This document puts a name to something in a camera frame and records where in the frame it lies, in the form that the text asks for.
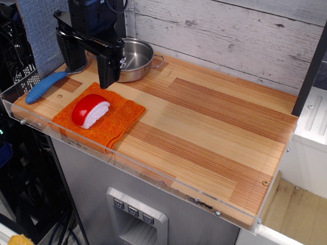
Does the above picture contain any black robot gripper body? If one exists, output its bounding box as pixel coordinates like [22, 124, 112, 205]
[54, 0, 127, 50]

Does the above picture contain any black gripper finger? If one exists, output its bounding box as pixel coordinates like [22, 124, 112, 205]
[56, 31, 87, 70]
[96, 49, 121, 89]

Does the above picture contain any silver metal pot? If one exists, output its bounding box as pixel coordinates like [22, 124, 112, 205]
[86, 38, 165, 83]

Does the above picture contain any orange knitted rag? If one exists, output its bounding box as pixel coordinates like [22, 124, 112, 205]
[50, 83, 146, 152]

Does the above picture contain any red white sushi toy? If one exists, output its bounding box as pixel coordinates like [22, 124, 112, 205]
[71, 94, 110, 129]

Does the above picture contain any blue fabric partition panel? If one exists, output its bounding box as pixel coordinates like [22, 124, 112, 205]
[15, 0, 68, 78]

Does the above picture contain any silver toy fridge cabinet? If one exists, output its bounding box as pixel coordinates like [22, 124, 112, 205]
[53, 140, 239, 245]

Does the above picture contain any clear acrylic table guard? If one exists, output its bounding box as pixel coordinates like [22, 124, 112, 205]
[1, 72, 297, 232]

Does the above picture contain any white toy sink unit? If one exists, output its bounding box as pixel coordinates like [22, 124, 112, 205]
[236, 88, 327, 245]

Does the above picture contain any blue handled kitchen utensil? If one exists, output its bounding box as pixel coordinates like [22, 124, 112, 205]
[25, 60, 87, 104]

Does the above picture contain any black wire crate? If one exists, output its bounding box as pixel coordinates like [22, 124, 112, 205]
[0, 2, 35, 90]

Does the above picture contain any black vertical post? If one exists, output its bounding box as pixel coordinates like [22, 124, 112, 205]
[291, 21, 327, 117]

